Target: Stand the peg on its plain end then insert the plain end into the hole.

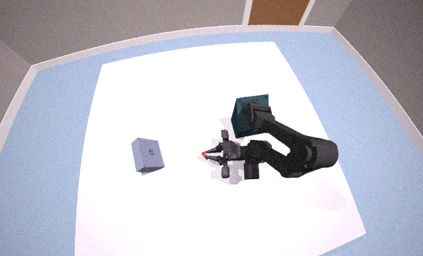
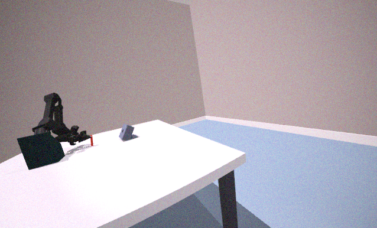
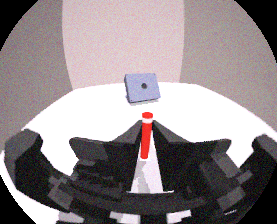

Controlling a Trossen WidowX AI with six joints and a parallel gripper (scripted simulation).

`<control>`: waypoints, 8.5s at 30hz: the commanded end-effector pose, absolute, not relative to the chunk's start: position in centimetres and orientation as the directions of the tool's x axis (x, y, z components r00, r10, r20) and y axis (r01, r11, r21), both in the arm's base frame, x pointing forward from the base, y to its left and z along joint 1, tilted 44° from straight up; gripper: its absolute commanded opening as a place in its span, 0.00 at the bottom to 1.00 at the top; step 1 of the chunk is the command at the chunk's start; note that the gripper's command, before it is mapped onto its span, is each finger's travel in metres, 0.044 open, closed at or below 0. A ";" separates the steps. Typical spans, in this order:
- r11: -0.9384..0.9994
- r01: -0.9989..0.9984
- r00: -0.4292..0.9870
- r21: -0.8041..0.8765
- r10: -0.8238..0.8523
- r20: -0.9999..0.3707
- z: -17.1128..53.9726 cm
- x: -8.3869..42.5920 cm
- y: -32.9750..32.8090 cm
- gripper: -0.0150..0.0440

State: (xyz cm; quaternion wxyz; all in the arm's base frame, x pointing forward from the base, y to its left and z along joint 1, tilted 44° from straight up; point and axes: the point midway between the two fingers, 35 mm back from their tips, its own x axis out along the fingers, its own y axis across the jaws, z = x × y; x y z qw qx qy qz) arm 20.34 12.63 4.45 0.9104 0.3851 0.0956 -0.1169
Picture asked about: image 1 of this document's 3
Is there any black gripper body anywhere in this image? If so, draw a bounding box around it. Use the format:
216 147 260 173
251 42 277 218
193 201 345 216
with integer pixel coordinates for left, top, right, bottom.
220 129 243 178

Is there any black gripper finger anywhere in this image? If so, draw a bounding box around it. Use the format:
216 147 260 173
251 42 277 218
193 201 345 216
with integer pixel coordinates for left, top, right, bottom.
204 156 222 166
204 142 222 154

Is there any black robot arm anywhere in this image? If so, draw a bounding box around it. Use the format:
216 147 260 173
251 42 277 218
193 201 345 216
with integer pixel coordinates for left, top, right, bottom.
222 99 339 180

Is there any blue-grey sloped panel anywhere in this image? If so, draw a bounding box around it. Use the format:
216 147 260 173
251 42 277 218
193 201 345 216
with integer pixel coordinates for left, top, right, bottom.
131 137 165 176

